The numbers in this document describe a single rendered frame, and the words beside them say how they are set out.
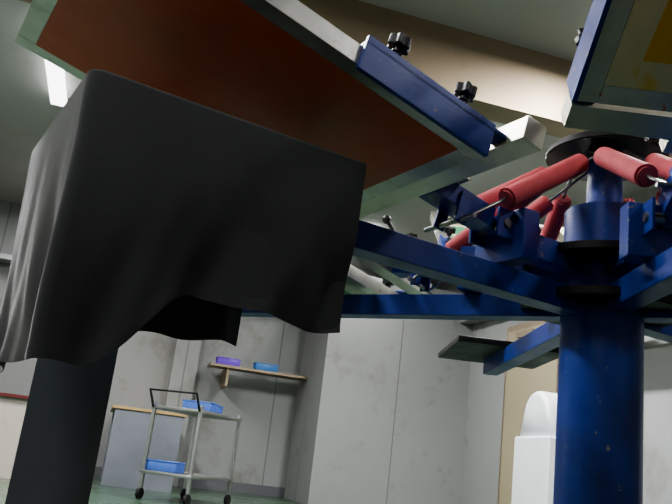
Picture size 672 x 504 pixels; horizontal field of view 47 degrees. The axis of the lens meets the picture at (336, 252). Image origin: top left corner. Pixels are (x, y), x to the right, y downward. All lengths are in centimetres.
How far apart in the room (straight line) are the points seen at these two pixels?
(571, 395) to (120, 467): 663
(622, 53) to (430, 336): 821
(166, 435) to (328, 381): 199
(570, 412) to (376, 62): 100
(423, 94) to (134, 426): 707
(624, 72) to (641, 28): 8
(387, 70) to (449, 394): 833
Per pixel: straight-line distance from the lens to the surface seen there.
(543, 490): 656
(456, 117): 140
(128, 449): 819
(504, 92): 491
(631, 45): 143
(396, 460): 925
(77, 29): 159
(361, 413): 910
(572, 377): 195
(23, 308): 127
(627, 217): 174
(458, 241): 211
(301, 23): 129
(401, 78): 135
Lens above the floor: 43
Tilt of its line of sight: 16 degrees up
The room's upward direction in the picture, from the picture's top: 7 degrees clockwise
